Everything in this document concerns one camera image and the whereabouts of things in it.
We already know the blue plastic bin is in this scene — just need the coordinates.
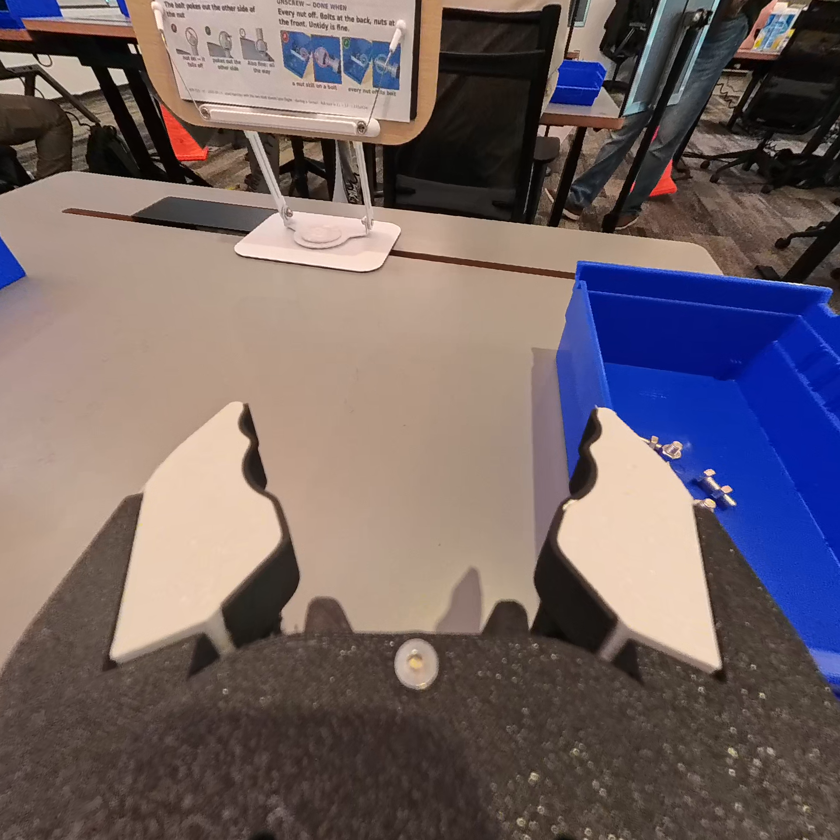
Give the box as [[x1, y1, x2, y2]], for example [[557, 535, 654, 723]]
[[0, 235, 27, 291], [556, 260, 840, 697], [550, 61, 608, 106]]

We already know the black desk cable cover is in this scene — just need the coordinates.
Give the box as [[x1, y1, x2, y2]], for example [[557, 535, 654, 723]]
[[131, 196, 280, 235]]

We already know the white document stand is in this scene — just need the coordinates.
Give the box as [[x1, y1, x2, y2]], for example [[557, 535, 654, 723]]
[[125, 0, 442, 272]]

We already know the brown top office desk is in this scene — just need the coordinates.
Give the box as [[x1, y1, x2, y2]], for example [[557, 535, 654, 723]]
[[539, 85, 626, 229], [0, 16, 198, 188]]

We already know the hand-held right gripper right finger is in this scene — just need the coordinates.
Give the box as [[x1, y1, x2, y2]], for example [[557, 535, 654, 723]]
[[533, 407, 723, 677]]

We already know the black stand pole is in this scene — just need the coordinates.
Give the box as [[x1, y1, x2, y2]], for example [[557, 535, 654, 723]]
[[600, 0, 715, 235]]

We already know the black mesh office chair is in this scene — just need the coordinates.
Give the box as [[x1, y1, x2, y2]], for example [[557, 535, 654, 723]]
[[382, 5, 563, 225]]

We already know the printed instruction sheet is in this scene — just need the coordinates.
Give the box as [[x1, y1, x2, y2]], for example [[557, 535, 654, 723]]
[[161, 0, 419, 122]]

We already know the orange traffic cone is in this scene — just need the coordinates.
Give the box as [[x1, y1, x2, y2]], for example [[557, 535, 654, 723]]
[[648, 128, 679, 198], [159, 104, 211, 163]]

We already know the black backpack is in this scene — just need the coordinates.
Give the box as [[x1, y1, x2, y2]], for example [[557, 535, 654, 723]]
[[85, 123, 144, 179]]

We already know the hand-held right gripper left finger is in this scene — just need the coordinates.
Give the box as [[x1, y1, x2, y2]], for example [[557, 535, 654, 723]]
[[108, 402, 301, 664]]

